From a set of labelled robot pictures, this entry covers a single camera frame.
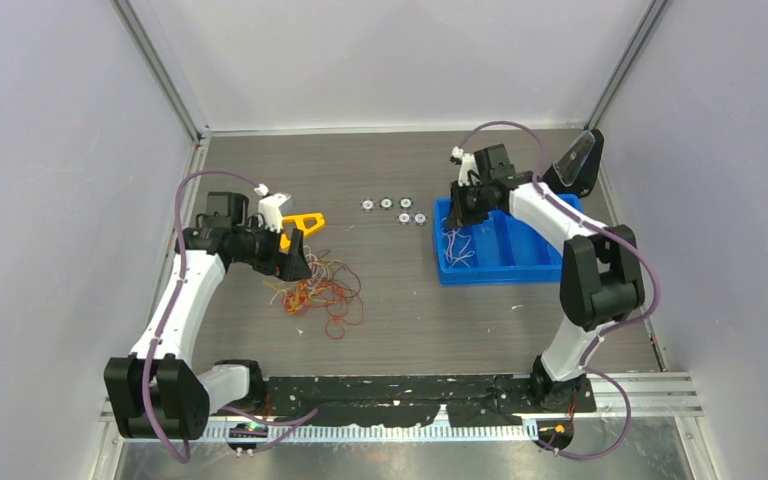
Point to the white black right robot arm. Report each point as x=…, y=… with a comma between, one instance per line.
x=601, y=282

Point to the blue plastic divided tray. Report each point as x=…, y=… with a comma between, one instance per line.
x=501, y=250

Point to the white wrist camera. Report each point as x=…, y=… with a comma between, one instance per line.
x=466, y=163
x=272, y=207

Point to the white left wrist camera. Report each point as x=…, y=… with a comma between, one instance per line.
x=272, y=207

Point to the black wedge with clear plate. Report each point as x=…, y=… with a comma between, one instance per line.
x=577, y=171

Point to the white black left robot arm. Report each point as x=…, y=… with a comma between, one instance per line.
x=153, y=391

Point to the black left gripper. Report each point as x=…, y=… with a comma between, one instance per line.
x=291, y=267

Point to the yellow plastic tool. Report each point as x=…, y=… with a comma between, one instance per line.
x=307, y=223

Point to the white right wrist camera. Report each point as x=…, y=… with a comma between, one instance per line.
x=466, y=163

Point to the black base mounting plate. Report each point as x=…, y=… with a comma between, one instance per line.
x=407, y=401

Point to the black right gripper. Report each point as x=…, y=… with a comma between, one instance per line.
x=460, y=215

